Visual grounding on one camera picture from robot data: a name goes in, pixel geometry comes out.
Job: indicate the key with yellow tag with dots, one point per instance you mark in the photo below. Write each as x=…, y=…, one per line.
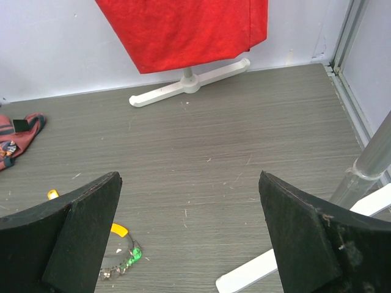
x=52, y=194

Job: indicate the key with green tag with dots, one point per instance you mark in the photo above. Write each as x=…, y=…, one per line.
x=135, y=255

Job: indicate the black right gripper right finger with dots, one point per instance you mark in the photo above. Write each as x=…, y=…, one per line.
x=321, y=247

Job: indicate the crumpled dusty red garment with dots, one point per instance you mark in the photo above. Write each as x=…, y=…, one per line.
x=17, y=135

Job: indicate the aluminium frame post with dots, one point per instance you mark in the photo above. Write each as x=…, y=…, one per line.
x=361, y=66

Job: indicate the white garment rack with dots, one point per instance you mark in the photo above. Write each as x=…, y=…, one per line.
x=265, y=264

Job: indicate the red cloth on hanger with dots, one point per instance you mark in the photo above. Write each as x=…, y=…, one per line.
x=168, y=35

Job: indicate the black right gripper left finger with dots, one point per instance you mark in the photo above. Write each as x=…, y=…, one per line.
x=58, y=246

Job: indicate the large keyring with yellow grip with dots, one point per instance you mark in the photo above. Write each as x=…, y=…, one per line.
x=114, y=266

